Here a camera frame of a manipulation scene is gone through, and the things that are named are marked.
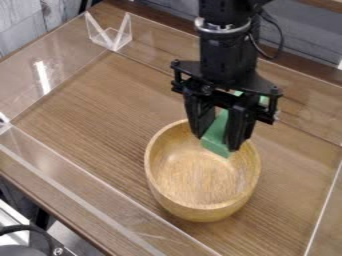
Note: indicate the clear acrylic tray wall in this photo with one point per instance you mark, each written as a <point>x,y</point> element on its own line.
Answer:
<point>77,164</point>

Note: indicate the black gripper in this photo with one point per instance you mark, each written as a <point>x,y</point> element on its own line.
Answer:
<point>221,80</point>

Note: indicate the brown wooden bowl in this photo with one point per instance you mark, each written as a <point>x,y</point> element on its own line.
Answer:
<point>197,185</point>

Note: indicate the green rectangular block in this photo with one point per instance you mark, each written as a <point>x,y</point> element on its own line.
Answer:
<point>212,138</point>

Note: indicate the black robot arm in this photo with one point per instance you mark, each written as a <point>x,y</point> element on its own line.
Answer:
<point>232,11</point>

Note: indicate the clear acrylic corner bracket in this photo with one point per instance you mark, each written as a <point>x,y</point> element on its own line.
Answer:
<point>109,38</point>

